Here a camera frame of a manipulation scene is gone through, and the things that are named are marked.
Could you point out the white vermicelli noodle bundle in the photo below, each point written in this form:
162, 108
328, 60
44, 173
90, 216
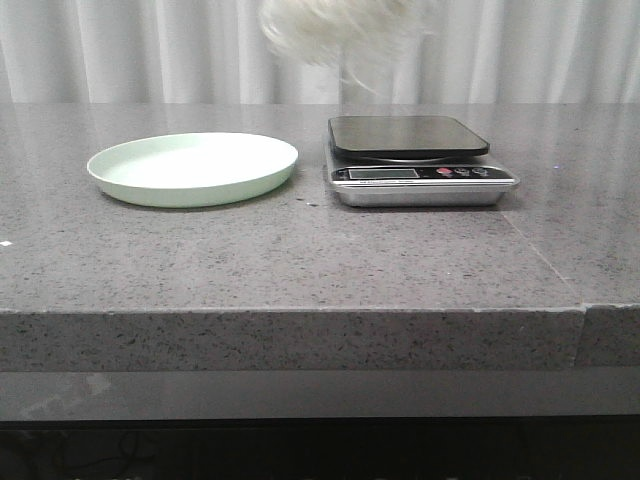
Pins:
360, 38

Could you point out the light green round plate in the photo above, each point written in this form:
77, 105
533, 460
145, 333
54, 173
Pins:
193, 170

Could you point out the silver black kitchen scale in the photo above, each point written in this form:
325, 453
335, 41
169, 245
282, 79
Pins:
412, 161

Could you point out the white pleated curtain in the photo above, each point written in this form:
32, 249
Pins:
463, 52

